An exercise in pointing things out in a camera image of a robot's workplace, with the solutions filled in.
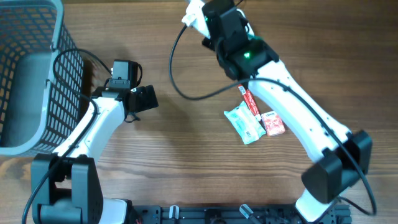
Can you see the white barcode scanner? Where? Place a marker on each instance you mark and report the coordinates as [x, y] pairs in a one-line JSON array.
[[248, 27]]

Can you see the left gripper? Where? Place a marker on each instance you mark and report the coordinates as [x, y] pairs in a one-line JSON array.
[[147, 98]]

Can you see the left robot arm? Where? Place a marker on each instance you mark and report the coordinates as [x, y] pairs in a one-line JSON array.
[[65, 183]]

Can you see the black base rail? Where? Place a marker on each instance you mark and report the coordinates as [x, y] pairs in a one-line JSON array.
[[278, 214]]

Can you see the dark grey mesh basket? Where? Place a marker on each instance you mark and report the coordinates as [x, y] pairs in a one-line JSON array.
[[39, 69]]

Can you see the red white tube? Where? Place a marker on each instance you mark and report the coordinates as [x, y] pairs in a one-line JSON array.
[[249, 100]]

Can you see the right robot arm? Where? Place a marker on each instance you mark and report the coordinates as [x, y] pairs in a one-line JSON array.
[[340, 157]]

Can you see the light teal sachet pack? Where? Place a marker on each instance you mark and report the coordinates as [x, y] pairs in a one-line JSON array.
[[245, 123]]

